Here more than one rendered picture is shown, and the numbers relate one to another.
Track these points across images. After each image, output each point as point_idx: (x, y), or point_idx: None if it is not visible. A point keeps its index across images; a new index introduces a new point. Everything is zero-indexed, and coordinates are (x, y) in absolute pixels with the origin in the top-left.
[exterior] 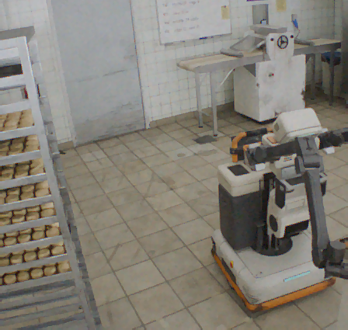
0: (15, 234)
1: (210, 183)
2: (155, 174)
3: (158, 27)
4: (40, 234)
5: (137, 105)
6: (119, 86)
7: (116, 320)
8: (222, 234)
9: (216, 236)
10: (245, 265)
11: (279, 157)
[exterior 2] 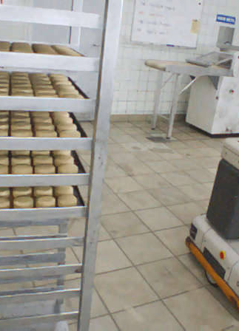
0: (5, 128)
1: (169, 177)
2: (112, 159)
3: (132, 24)
4: (51, 133)
5: (95, 95)
6: (82, 72)
7: (75, 303)
8: (206, 222)
9: (199, 222)
10: None
11: None
